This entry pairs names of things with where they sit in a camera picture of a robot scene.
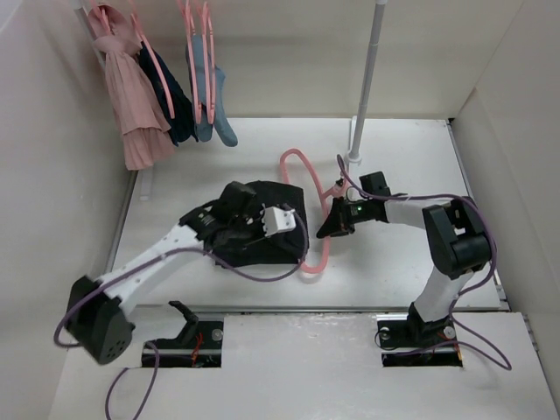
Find pink hanger with denim garment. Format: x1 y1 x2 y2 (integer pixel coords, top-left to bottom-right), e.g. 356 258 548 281
177 0 202 123

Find pink pleated garment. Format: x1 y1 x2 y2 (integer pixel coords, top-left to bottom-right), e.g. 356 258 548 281
95 3 174 171

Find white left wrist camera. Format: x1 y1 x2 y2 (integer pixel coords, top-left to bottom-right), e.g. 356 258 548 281
261 206 297 237

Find light blue denim garment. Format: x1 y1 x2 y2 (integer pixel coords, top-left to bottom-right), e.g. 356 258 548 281
185 35 238 147

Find navy blue garment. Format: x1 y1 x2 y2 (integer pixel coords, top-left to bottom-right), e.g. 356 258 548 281
138 43 200 147

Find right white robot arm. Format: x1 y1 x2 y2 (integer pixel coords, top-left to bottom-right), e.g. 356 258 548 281
317 171 492 350

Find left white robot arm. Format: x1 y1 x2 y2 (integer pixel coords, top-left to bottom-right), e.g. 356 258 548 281
62 181 273 365

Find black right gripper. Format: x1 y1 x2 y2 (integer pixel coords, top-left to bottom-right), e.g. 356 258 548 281
318 196 373 239

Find grey metal rack pole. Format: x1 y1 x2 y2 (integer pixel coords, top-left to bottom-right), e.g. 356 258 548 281
347 0 391 161

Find black trousers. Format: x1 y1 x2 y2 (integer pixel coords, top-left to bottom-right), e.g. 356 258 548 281
209 180 308 268

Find metal rail at table front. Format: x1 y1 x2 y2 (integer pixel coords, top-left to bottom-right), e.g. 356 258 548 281
126 304 417 317

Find pink hanger with navy garment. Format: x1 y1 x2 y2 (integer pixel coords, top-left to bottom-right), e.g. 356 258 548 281
128 0 175 119

